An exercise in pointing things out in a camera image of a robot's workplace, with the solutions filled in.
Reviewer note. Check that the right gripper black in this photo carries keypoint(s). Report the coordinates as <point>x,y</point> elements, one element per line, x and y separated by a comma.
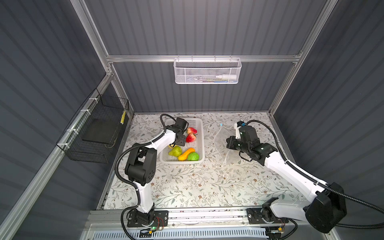
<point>230,142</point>

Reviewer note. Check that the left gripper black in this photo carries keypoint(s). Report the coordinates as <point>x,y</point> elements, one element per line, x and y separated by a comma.
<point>181,142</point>

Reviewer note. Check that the clear zip top bag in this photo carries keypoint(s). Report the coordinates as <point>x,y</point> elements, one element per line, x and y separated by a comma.
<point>226,155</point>

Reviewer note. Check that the green pear toy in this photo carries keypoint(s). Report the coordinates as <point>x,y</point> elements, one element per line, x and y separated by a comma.
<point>175,151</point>

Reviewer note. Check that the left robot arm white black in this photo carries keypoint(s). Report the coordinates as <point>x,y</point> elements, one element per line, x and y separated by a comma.
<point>142,159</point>

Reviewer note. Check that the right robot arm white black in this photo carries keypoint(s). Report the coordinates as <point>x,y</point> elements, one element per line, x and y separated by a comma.
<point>322,208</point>

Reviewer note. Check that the red apple toy upper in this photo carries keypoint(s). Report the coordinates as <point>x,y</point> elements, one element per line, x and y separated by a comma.
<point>191,130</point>

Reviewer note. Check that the red strawberry toy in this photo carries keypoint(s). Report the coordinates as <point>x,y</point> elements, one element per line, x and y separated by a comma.
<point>191,138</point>

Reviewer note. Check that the orange carrot toy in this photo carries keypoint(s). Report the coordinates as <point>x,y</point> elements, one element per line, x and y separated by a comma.
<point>184,156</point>

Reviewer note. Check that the green lime toy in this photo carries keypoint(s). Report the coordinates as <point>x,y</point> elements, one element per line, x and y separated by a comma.
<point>193,156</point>

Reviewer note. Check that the yellow marker pen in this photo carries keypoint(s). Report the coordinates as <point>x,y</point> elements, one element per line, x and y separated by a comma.
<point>123,117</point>

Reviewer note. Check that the white tube in basket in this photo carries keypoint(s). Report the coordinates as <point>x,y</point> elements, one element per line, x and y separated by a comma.
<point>227,77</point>

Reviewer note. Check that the black pad in basket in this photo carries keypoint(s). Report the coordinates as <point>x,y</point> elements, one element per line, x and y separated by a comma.
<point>101,131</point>

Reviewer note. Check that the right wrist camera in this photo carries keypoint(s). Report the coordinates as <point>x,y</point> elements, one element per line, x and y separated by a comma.
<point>237,127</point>

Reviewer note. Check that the white wire wall basket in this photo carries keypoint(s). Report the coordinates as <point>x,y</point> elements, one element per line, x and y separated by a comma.
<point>204,71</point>

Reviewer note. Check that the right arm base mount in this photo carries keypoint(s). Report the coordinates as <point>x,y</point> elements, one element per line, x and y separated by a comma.
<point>264,214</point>

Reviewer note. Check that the black wire wall basket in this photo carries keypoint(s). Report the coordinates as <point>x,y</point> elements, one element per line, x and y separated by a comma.
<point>103,107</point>

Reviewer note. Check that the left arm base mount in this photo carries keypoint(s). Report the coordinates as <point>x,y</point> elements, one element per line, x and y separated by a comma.
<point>154,218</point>

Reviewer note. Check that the aluminium front rail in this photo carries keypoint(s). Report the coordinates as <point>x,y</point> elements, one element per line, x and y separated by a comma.
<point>185,217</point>

